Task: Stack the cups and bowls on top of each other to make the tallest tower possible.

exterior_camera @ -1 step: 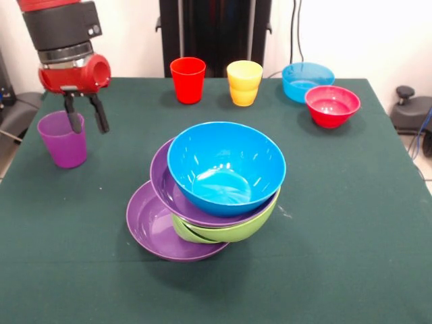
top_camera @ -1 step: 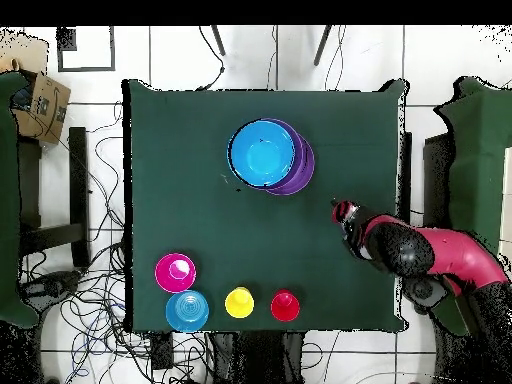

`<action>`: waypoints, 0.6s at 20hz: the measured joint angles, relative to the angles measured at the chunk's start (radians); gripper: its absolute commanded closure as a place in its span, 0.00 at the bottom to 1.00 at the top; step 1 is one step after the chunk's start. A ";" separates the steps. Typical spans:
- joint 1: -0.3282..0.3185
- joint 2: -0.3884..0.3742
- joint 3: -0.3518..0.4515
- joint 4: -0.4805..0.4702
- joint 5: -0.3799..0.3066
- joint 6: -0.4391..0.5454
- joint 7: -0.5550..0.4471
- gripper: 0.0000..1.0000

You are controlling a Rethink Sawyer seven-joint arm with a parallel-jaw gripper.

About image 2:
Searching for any large blue bowl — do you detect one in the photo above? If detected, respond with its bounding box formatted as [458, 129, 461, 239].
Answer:
[226, 119, 297, 190]

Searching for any red cup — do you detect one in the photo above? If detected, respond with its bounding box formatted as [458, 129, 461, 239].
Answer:
[270, 289, 302, 323]

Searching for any dark grey equipment base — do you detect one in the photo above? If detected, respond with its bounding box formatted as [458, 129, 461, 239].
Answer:
[21, 269, 83, 311]
[401, 275, 449, 315]

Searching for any yellow cup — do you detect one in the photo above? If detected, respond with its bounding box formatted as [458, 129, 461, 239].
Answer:
[224, 286, 256, 320]

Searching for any green clothed side table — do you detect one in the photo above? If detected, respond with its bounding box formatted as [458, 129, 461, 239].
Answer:
[433, 76, 512, 336]
[0, 70, 41, 329]

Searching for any dark green tablecloth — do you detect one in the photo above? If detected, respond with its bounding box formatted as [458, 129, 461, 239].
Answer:
[121, 78, 410, 334]

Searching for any black tripod leg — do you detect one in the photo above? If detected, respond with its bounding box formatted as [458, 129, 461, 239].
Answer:
[312, 25, 334, 67]
[210, 25, 227, 57]

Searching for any small red bowl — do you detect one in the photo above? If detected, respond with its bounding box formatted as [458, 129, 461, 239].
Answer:
[154, 252, 198, 294]

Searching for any small blue bowl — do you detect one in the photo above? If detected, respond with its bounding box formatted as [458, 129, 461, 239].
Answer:
[164, 289, 210, 334]

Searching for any black power box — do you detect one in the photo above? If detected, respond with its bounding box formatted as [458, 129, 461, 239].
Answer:
[150, 331, 174, 370]

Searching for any brown cardboard box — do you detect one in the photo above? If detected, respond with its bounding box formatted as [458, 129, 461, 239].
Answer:
[10, 71, 72, 146]

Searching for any tangle of floor cables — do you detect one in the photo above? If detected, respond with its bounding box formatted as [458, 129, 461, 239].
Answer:
[19, 99, 219, 384]

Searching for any black chair frame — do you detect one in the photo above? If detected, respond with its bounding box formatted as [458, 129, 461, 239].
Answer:
[17, 126, 92, 269]

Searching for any black square floor frame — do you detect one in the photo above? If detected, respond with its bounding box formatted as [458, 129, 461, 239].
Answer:
[56, 26, 117, 73]

